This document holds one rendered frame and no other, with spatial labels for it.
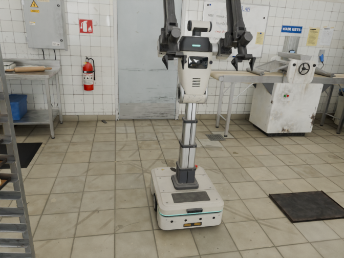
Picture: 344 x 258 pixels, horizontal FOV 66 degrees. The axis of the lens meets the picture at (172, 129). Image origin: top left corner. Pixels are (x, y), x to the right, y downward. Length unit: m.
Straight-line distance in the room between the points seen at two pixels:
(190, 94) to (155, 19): 2.63
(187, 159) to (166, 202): 0.38
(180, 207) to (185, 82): 0.94
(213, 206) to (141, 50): 2.96
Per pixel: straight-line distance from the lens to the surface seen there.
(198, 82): 1.96
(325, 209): 2.95
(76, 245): 2.21
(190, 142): 2.14
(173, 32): 1.62
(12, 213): 1.47
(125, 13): 4.41
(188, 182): 2.29
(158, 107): 4.64
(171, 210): 2.09
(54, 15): 4.26
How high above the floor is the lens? 1.51
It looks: 21 degrees down
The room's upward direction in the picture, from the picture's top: 3 degrees clockwise
